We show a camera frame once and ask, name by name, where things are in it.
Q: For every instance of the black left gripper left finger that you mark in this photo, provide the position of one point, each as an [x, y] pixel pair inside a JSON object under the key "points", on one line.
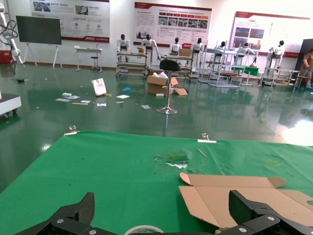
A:
{"points": [[84, 210]]}

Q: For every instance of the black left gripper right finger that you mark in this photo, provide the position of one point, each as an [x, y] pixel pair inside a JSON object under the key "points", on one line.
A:
{"points": [[244, 208]]}

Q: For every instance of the white industrial robot arm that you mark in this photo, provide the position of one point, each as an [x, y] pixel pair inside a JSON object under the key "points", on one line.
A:
{"points": [[12, 46]]}

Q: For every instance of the open brown cardboard box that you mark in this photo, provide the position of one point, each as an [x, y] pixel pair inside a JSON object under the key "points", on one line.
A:
{"points": [[207, 195]]}

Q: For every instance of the open cardboard box with papers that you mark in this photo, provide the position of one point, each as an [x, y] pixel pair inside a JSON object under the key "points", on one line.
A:
{"points": [[156, 85]]}

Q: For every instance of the small closed cardboard box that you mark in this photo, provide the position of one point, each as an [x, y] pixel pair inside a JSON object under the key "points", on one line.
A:
{"points": [[140, 50]]}

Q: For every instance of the red box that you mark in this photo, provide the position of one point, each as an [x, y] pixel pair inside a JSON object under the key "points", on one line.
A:
{"points": [[5, 57]]}

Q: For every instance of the green table cloth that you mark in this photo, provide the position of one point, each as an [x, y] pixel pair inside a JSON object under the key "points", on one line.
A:
{"points": [[110, 171]]}

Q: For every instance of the white tape roll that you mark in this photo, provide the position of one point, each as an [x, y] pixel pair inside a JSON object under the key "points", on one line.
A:
{"points": [[144, 229]]}

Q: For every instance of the small wooden stick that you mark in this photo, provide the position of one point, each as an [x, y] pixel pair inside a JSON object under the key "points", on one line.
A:
{"points": [[202, 153]]}

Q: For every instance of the silver binder clip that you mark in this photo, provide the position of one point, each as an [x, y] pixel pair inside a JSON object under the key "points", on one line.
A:
{"points": [[206, 140], [72, 132]]}

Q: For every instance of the yellow strip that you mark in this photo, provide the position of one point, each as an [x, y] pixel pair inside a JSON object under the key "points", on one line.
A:
{"points": [[80, 103]]}

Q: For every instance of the paper sheet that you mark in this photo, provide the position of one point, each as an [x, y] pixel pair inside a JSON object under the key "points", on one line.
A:
{"points": [[85, 101], [63, 100], [122, 96], [73, 97], [146, 106], [101, 104]]}

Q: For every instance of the small white packet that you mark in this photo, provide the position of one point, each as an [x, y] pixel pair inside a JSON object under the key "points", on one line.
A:
{"points": [[66, 94]]}

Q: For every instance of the red white paper bag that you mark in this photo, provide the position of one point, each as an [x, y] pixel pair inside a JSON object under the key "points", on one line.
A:
{"points": [[99, 86]]}

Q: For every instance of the blue cloth item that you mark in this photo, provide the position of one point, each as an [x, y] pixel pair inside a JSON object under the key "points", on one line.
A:
{"points": [[127, 89]]}

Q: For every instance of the white mobile base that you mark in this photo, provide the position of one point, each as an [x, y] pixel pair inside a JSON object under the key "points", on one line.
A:
{"points": [[9, 104]]}

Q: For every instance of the table with green cloth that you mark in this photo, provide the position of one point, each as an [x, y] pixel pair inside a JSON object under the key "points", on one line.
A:
{"points": [[250, 69]]}

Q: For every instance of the low metal workbench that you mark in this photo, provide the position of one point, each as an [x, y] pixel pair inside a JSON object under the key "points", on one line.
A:
{"points": [[281, 71]]}

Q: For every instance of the small black stool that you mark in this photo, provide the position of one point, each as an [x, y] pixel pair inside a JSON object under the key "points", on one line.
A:
{"points": [[94, 58]]}

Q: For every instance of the metal shelf workbench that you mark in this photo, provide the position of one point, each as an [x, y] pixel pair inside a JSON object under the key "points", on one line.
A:
{"points": [[132, 64], [181, 58]]}

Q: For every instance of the person in brown clothes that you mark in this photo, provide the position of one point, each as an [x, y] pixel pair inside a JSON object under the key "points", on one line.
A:
{"points": [[308, 63]]}

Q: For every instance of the white humanoid robot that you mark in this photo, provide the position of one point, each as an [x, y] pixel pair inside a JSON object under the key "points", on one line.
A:
{"points": [[122, 43], [278, 51], [197, 47], [175, 47], [148, 43], [244, 49], [221, 46]]}

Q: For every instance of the black chrome bar stool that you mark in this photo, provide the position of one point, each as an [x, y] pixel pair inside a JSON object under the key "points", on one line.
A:
{"points": [[170, 65]]}

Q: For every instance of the white table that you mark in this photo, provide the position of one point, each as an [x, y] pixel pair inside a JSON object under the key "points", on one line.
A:
{"points": [[88, 49]]}

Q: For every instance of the black panel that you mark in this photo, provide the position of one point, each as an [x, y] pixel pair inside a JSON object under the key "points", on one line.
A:
{"points": [[302, 54]]}

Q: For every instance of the black display screen on stand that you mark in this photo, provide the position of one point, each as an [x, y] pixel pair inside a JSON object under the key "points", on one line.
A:
{"points": [[38, 30]]}

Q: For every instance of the grey metal frame rack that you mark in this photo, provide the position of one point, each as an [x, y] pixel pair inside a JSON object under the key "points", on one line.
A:
{"points": [[221, 84]]}

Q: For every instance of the red white wall poster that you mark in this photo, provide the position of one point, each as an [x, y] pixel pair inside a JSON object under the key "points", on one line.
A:
{"points": [[73, 19], [171, 14], [269, 27]]}

